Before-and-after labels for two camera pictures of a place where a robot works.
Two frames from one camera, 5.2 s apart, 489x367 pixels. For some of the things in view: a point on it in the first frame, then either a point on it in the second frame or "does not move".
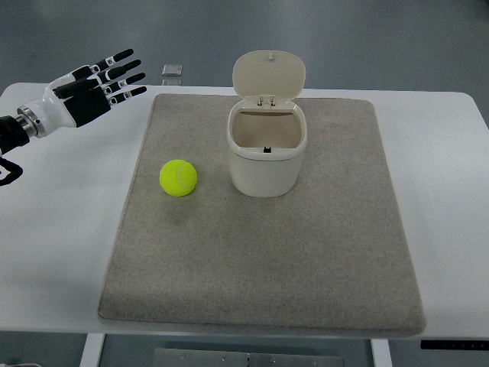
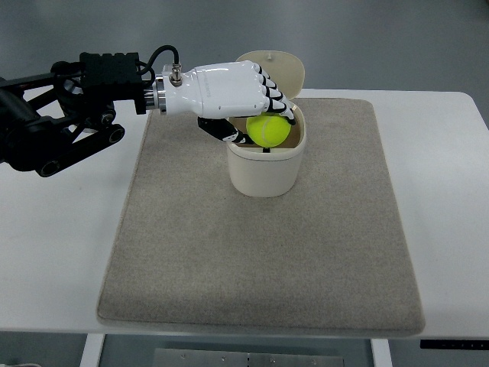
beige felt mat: (330, 257) does not move
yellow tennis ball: (178, 177) → (268, 129)
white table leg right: (381, 354) does not move
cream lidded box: (267, 131) does not move
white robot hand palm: (54, 113) → (217, 92)
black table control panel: (454, 344) does not move
